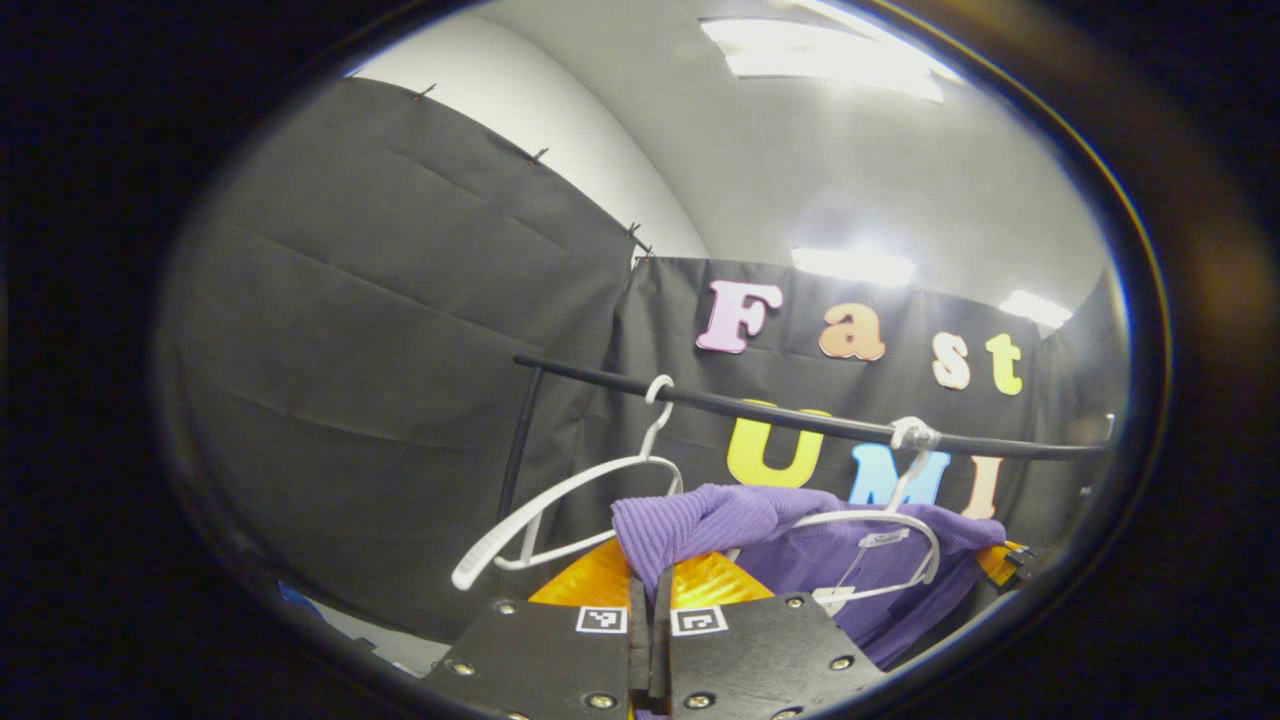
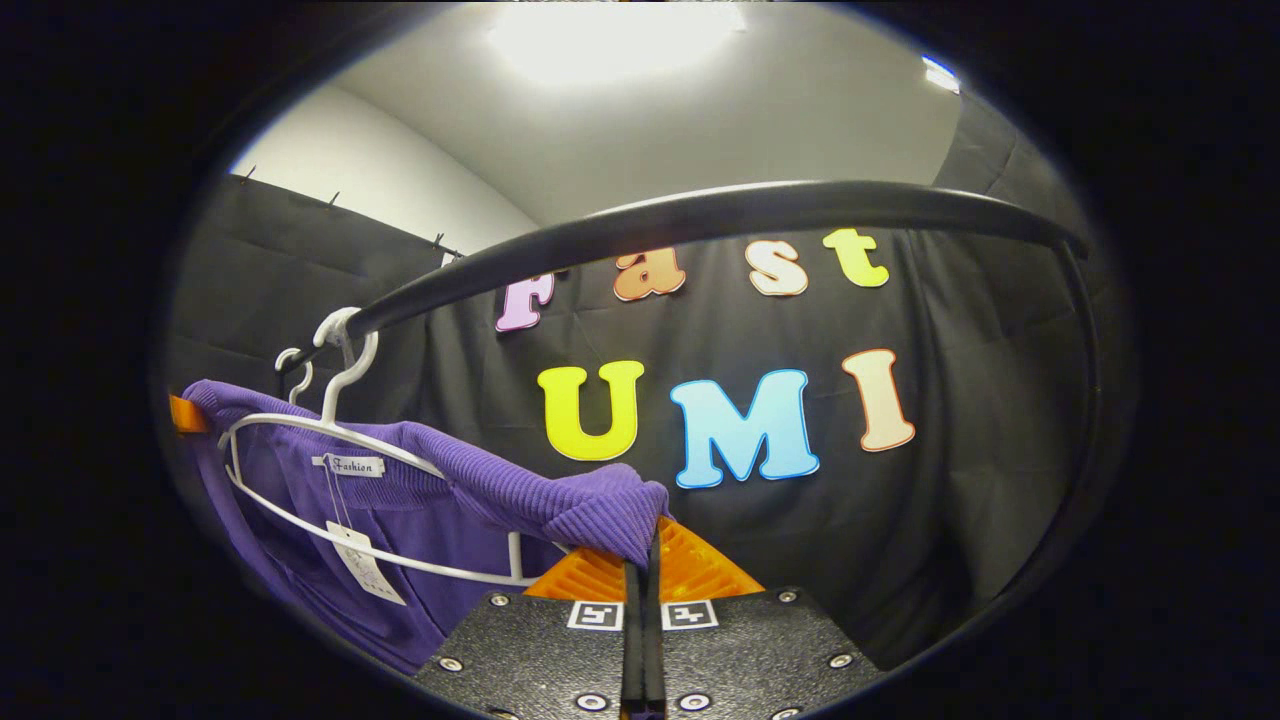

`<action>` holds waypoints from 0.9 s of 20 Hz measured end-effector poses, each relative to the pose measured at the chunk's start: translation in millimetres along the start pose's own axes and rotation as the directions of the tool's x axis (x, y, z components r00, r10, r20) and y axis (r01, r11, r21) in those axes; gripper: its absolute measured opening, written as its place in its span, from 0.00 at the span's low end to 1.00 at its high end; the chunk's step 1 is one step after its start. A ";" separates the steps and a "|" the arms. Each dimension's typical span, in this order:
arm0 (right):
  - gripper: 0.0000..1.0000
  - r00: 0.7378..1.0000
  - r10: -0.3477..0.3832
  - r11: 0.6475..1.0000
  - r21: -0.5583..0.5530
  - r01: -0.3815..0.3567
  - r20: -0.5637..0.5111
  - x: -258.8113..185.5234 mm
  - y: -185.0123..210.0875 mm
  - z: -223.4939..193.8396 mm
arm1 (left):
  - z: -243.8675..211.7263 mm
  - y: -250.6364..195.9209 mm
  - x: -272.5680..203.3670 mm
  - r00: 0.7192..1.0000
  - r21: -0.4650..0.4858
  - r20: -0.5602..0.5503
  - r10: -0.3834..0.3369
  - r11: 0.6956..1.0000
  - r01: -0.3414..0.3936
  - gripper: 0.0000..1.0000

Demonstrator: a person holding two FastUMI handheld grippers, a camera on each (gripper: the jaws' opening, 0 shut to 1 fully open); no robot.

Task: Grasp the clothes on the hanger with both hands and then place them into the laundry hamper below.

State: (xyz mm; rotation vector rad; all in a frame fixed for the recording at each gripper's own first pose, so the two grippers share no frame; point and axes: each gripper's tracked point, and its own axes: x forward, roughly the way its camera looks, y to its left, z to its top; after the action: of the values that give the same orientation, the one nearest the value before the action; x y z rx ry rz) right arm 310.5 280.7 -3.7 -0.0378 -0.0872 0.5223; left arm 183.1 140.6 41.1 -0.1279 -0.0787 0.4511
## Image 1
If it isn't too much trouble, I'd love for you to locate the white hanger with crossbar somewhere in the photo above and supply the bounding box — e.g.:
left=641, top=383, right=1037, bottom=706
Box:
left=788, top=415, right=943, bottom=606

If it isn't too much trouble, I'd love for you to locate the white plastic hanger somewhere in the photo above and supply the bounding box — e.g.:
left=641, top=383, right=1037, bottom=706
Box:
left=452, top=375, right=686, bottom=591

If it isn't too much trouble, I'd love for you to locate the large ceiling light panel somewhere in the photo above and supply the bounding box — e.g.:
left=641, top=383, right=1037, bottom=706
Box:
left=700, top=15, right=946, bottom=103

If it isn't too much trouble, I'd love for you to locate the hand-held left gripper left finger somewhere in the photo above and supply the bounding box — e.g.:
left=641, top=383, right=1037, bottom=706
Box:
left=420, top=540, right=652, bottom=720

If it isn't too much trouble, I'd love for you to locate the black metal clothes rack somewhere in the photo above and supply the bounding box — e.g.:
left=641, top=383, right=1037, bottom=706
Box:
left=497, top=353, right=1113, bottom=521

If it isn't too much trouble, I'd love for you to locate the black backdrop cloth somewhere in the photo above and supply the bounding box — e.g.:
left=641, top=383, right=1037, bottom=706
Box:
left=155, top=78, right=1131, bottom=646

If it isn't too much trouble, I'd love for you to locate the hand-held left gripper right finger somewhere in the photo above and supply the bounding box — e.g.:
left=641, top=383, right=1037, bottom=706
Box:
left=651, top=550, right=888, bottom=720

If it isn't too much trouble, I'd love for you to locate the purple knit cardigan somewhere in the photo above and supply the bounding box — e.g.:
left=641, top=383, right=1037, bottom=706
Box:
left=610, top=483, right=1008, bottom=671

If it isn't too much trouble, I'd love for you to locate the blue cloth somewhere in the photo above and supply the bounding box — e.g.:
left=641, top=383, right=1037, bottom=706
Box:
left=278, top=583, right=331, bottom=621

